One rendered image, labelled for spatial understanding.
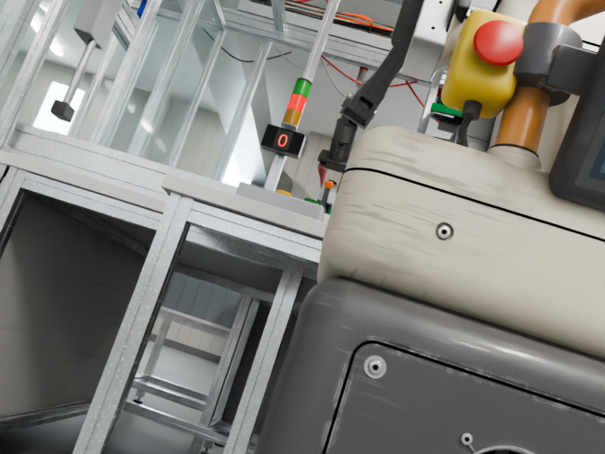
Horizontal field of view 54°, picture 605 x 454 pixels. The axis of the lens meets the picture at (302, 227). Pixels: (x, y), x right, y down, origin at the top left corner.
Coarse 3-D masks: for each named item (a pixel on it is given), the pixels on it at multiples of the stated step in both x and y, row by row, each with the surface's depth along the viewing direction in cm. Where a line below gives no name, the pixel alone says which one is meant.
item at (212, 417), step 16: (240, 304) 274; (256, 304) 305; (240, 320) 272; (256, 320) 308; (240, 336) 302; (256, 336) 306; (288, 336) 306; (224, 352) 270; (240, 352) 300; (256, 352) 304; (224, 368) 268; (240, 368) 303; (224, 384) 297; (240, 384) 301; (272, 384) 301; (208, 400) 265; (224, 400) 295; (208, 416) 264; (224, 416) 298; (224, 432) 265; (256, 432) 294; (192, 448) 261; (208, 448) 291
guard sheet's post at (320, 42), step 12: (336, 0) 194; (336, 12) 196; (324, 24) 192; (324, 36) 191; (312, 48) 191; (312, 60) 190; (312, 72) 189; (276, 156) 183; (276, 168) 182; (276, 180) 182
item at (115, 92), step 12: (156, 0) 197; (144, 12) 196; (144, 24) 195; (144, 36) 196; (132, 48) 194; (132, 60) 193; (120, 72) 192; (120, 84) 191; (108, 96) 190; (108, 108) 190; (108, 120) 189; (96, 132) 187
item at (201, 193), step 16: (176, 176) 110; (176, 192) 110; (192, 192) 109; (208, 192) 109; (224, 192) 109; (224, 208) 110; (240, 208) 109; (256, 208) 109; (272, 208) 109; (272, 224) 111; (288, 224) 108; (304, 224) 108; (320, 224) 108; (320, 240) 110
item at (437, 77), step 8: (448, 64) 194; (440, 72) 176; (432, 80) 193; (440, 80) 175; (432, 88) 174; (432, 96) 174; (424, 104) 192; (424, 112) 173; (424, 120) 172; (424, 128) 172
